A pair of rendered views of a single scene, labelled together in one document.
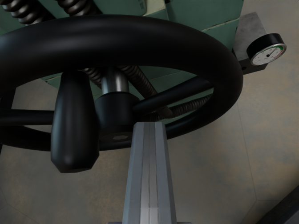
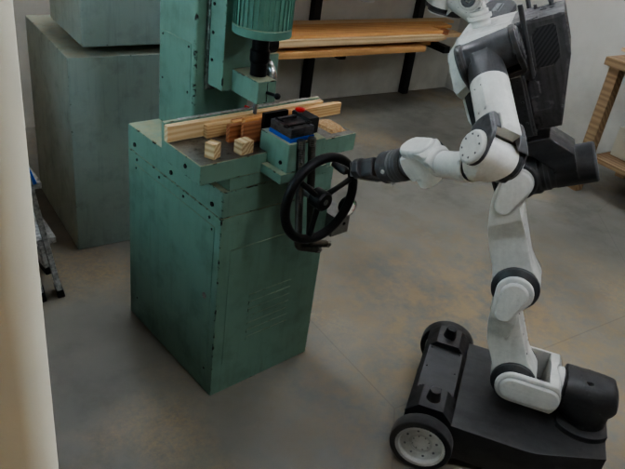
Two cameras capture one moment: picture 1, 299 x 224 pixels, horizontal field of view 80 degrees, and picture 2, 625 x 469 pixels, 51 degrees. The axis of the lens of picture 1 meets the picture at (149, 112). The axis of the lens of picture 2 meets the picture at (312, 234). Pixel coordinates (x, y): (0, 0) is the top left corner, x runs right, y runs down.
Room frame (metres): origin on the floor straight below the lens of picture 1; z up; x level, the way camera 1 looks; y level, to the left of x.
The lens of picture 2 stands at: (-0.35, 1.69, 1.69)
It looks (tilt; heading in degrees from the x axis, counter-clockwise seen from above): 30 degrees down; 286
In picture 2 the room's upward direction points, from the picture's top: 8 degrees clockwise
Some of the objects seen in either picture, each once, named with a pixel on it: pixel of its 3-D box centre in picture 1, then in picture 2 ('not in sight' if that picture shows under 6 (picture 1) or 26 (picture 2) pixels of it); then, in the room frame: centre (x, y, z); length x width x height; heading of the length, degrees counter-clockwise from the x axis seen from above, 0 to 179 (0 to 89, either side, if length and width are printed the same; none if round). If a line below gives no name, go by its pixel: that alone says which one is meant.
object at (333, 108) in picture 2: not in sight; (277, 118); (0.36, -0.21, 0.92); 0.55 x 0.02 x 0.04; 61
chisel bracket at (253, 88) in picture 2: not in sight; (253, 87); (0.42, -0.14, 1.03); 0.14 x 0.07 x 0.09; 151
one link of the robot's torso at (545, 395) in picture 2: not in sight; (528, 375); (-0.63, -0.17, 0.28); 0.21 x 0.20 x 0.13; 1
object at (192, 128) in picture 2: not in sight; (249, 118); (0.42, -0.14, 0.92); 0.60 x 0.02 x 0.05; 61
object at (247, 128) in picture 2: not in sight; (272, 127); (0.33, -0.09, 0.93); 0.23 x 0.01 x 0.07; 61
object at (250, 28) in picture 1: (244, 46); (329, 217); (0.16, -0.29, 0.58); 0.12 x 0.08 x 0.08; 151
